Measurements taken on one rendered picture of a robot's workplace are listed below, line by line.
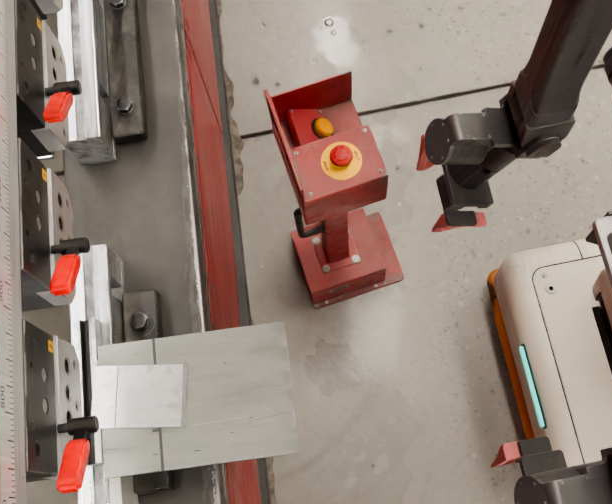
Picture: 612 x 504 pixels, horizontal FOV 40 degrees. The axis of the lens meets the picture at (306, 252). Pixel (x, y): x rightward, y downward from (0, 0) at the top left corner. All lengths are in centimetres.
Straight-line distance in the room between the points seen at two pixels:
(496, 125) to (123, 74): 68
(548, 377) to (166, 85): 103
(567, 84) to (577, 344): 108
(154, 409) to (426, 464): 110
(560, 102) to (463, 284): 130
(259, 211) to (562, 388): 92
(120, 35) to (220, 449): 73
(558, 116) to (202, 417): 60
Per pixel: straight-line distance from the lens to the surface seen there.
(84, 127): 138
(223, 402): 117
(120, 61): 149
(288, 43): 251
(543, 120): 100
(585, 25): 85
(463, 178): 114
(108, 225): 140
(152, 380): 119
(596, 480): 97
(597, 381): 196
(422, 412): 217
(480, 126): 104
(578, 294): 199
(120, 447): 119
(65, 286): 91
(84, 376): 123
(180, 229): 137
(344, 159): 146
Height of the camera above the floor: 215
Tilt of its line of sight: 73 degrees down
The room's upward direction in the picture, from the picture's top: 11 degrees counter-clockwise
